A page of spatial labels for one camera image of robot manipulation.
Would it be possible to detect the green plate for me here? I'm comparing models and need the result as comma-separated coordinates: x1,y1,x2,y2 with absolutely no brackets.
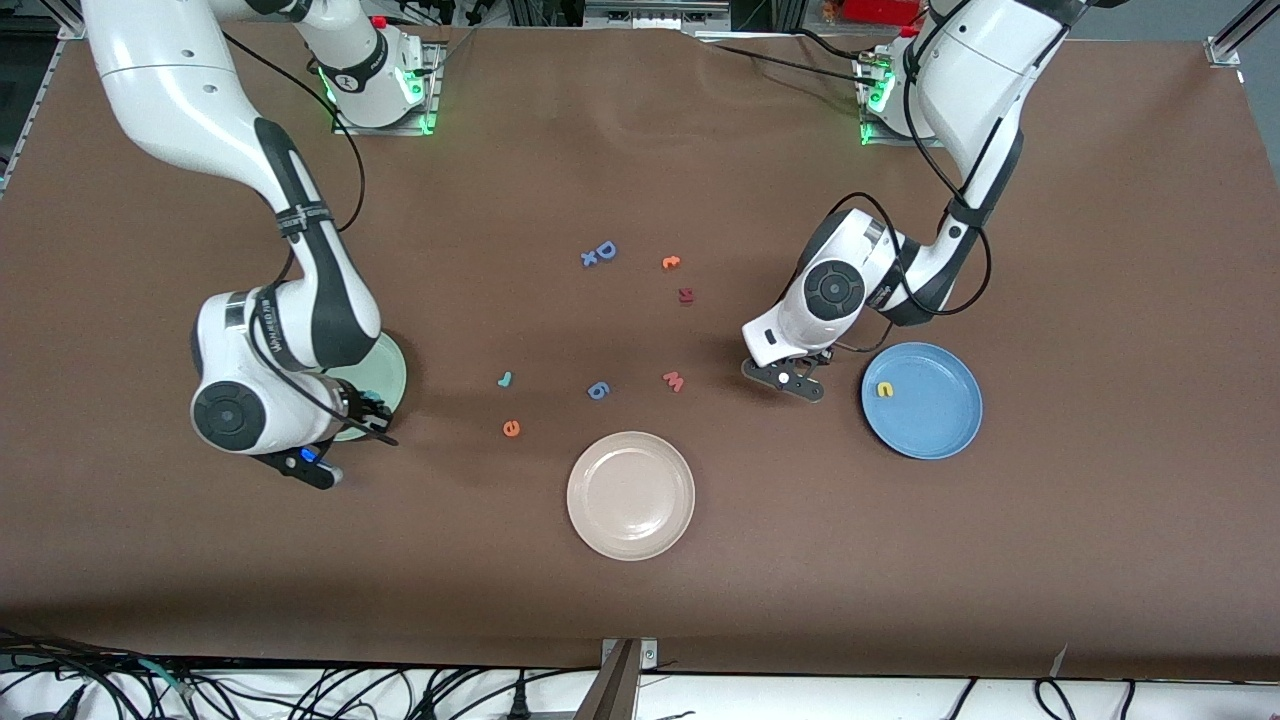
325,333,408,442

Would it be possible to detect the blue plate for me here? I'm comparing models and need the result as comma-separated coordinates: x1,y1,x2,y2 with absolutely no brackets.
861,342,984,461

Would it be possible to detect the beige plate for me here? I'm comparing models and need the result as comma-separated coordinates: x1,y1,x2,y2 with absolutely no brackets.
566,431,696,562

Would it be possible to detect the brown table cover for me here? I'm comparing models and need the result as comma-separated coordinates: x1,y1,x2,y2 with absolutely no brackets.
0,18,1280,683

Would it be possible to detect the aluminium support beam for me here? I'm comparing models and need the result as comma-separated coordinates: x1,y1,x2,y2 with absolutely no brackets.
572,640,641,720

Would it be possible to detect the red box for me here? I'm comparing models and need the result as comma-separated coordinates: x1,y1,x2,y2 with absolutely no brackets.
843,0,923,26

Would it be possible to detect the grey power strip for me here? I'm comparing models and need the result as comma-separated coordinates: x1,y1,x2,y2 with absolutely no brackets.
585,0,731,31

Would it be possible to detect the aluminium corner profile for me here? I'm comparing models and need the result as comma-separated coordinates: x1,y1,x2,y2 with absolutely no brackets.
1205,0,1280,69

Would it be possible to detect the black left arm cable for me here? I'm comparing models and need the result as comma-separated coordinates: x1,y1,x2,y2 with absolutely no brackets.
830,0,993,353

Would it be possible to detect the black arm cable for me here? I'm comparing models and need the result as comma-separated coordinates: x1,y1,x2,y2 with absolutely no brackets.
225,30,401,446
830,0,993,353

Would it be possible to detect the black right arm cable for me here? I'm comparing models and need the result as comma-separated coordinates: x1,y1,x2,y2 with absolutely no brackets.
225,30,401,446

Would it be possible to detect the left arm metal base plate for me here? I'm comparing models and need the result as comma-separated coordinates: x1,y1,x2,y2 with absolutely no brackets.
858,55,946,149

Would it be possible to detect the black table cable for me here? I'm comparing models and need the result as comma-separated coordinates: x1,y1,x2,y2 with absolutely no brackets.
695,28,881,89

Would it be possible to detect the teal floor cable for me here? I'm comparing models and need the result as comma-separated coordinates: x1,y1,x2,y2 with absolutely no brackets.
135,658,196,698

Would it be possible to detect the black looped floor cable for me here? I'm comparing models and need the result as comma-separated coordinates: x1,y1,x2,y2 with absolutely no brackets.
1034,678,1079,720

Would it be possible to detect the aluminium table frame rail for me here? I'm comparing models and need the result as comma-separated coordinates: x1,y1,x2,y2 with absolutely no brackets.
0,0,96,191

